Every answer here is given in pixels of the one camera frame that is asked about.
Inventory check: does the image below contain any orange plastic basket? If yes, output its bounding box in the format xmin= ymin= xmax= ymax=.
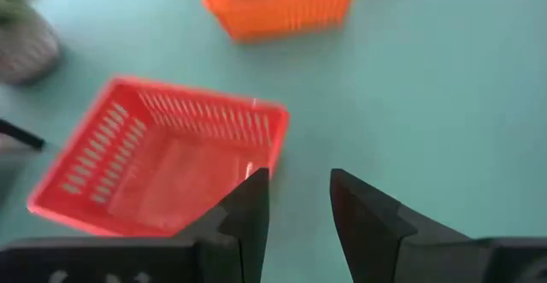
xmin=202 ymin=0 xmax=365 ymax=44

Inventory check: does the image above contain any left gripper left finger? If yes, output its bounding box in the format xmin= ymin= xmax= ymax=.
xmin=0 ymin=167 xmax=271 ymax=283

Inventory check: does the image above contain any red plastic basket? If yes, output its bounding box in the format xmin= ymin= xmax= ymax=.
xmin=26 ymin=75 xmax=291 ymax=238

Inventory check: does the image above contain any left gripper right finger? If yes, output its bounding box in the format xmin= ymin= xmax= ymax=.
xmin=329 ymin=168 xmax=547 ymax=283

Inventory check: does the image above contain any artificial green potted plant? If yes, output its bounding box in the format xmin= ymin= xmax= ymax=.
xmin=0 ymin=0 xmax=62 ymax=86

